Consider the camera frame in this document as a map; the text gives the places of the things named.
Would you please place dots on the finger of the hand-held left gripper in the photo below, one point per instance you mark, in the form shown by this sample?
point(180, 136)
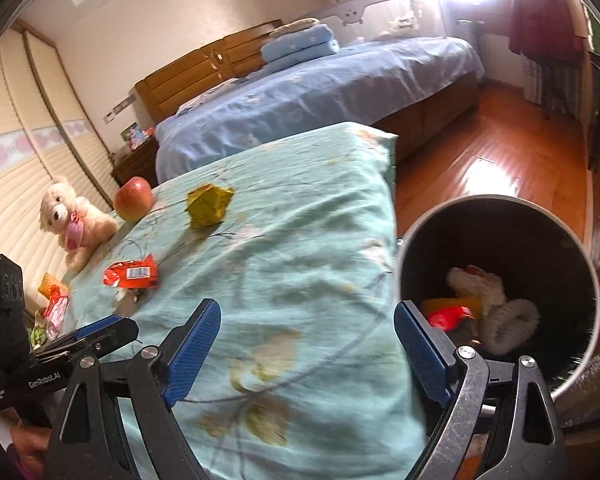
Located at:
point(110, 342)
point(97, 327)

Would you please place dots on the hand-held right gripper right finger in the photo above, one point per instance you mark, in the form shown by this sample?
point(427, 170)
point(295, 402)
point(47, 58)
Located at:
point(420, 355)

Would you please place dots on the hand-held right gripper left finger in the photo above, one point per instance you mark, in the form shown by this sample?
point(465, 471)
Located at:
point(195, 345)

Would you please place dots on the red pink wrapper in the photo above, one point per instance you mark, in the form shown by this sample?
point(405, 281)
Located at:
point(447, 318)

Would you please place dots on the white foam net sleeve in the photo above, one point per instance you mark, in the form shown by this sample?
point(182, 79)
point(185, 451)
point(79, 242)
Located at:
point(510, 325)

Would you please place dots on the black round trash bin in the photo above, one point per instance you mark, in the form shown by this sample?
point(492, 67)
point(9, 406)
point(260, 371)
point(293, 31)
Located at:
point(530, 240)

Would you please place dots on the person's left hand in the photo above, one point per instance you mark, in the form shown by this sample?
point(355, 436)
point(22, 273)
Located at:
point(32, 447)

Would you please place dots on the pink white snack packet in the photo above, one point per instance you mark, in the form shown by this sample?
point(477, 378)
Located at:
point(56, 315)

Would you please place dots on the orange red snack packet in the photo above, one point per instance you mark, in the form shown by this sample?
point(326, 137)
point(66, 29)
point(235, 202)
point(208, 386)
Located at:
point(52, 286)

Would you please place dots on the red snack wrapper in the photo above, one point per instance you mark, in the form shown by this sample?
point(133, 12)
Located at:
point(130, 272)

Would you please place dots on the cream teddy bear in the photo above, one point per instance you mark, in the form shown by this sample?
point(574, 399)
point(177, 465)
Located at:
point(60, 210)

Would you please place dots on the teal floral bedsheet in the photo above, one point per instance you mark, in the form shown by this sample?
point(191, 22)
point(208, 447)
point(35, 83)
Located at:
point(290, 270)

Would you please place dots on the red yellow apple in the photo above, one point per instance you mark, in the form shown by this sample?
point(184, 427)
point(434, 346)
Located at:
point(132, 200)

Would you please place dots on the yellow green wrapper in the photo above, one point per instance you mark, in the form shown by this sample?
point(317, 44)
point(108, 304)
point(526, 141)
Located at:
point(207, 205)

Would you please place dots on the wooden nightstand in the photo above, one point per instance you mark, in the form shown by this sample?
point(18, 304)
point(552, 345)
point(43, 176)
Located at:
point(135, 165)

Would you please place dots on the beige slatted wardrobe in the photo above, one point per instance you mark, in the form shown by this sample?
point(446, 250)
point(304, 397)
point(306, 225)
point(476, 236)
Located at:
point(30, 120)

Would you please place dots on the colourful small box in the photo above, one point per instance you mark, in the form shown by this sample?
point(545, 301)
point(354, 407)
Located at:
point(136, 135)

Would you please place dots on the wooden headboard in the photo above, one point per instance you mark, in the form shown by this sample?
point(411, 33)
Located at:
point(180, 80)

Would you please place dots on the bed with blue sheet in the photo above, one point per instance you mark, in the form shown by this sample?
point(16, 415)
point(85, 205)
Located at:
point(330, 85)

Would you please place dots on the folded blue blanket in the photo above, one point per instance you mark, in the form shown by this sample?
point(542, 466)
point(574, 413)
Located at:
point(300, 46)

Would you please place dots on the patterned pillow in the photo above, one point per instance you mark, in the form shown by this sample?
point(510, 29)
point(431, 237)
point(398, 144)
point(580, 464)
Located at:
point(295, 26)

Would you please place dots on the white plush toy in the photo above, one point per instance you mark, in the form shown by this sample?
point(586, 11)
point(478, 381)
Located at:
point(402, 21)

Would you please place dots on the dark red hanging garment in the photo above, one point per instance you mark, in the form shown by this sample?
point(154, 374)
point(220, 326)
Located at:
point(545, 15)

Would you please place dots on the grey bed guard rail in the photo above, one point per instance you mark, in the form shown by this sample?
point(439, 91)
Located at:
point(350, 10)

